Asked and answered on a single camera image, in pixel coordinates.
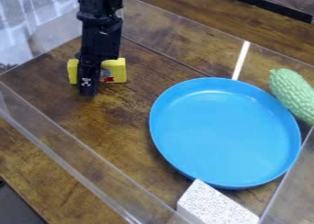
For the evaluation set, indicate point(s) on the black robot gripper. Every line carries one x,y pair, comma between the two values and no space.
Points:
101,44

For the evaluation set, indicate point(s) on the yellow butter block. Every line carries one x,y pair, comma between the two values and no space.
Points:
113,71

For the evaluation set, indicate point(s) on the blue round tray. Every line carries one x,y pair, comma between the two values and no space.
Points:
224,132

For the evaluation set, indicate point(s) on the white speckled foam block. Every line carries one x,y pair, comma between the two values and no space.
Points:
207,206

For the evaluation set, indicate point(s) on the green bitter gourd toy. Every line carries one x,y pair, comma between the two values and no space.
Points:
295,93

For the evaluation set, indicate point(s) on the clear acrylic enclosure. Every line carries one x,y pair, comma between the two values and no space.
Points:
78,153

